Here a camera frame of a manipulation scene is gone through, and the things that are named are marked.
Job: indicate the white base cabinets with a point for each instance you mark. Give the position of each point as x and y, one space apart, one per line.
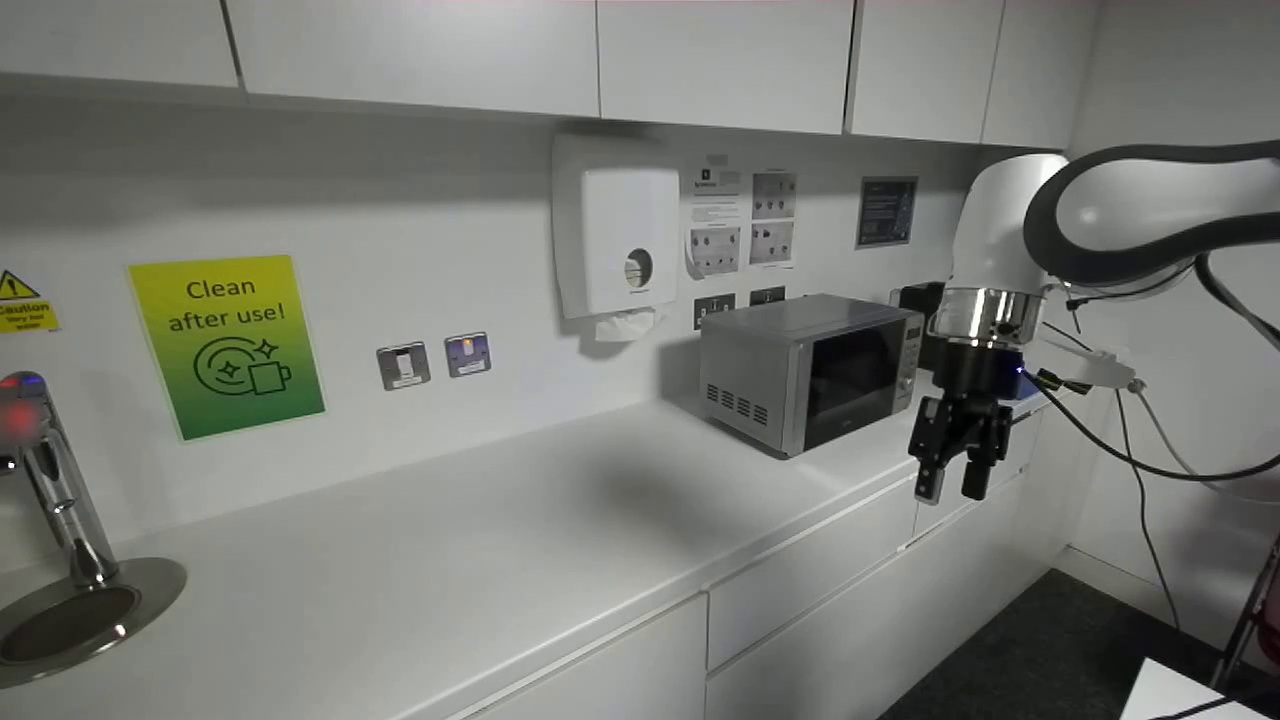
800 574

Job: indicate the white robot base platform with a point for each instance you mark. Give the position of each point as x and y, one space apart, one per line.
1173 694

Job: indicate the white upper cabinet door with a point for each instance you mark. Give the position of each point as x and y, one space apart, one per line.
922 66
413 46
105 34
721 63
1044 66

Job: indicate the coffee machine text poster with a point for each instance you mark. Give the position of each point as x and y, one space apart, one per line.
715 214

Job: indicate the chrome water tap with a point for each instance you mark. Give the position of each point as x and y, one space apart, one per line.
55 481

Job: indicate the black wall socket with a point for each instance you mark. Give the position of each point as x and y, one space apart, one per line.
715 309
766 293

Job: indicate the white paper towel dispenser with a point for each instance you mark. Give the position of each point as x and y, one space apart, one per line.
615 240

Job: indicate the black stand leg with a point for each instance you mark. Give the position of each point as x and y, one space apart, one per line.
1249 621

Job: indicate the green clean after use sign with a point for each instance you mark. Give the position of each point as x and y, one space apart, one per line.
226 344

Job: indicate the dark framed wall notice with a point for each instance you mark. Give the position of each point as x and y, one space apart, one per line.
884 210

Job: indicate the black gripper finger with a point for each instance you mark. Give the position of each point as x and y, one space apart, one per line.
984 474
930 474

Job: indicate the black socket with plug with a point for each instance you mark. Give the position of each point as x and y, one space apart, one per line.
922 296

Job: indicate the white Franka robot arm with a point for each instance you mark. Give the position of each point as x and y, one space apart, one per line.
1015 214

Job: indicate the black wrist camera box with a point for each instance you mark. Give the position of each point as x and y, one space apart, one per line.
1020 387

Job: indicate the yellow warning sign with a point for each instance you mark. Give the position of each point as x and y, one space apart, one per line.
27 307

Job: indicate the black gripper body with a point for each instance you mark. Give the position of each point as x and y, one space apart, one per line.
968 387

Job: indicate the photo instruction sheet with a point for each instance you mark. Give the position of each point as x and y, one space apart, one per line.
775 194
768 240

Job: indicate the steel drain basin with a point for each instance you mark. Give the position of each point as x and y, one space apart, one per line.
80 629

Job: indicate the silver wall switch plate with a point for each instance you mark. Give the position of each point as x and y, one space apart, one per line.
403 366

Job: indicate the blue labelled wall switch plate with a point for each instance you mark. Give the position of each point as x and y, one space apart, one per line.
466 352

